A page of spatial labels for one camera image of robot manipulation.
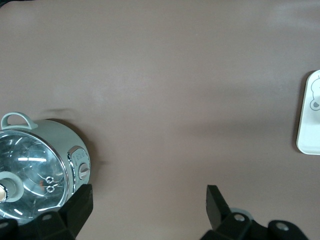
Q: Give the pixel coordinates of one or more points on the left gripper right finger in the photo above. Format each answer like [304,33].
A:
[218,215]

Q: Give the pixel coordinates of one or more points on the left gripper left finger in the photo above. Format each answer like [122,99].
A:
[75,212]

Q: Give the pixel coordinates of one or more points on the cream tray with bear print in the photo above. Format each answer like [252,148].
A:
[310,125]

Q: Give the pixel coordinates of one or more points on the glass pot lid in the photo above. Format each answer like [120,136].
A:
[30,162]

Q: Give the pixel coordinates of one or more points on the grey-green electric cooking pot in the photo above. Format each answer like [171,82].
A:
[62,135]

